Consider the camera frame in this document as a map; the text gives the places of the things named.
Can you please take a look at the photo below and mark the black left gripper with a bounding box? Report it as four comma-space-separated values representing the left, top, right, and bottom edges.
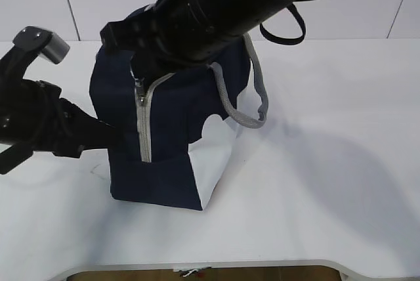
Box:
1, 79, 123, 158

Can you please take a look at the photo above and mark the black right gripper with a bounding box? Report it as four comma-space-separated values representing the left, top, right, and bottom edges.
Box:
100, 0, 249, 88

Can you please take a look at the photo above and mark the navy blue lunch bag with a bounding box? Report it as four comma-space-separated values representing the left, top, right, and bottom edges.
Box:
89, 34, 268, 211

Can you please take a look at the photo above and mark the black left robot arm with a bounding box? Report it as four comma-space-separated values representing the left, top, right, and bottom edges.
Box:
1, 47, 121, 160

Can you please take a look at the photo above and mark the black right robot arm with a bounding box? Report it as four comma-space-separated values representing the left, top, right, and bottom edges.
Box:
100, 0, 299, 79

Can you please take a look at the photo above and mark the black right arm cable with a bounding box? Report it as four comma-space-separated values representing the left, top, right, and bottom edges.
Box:
259, 0, 391, 46

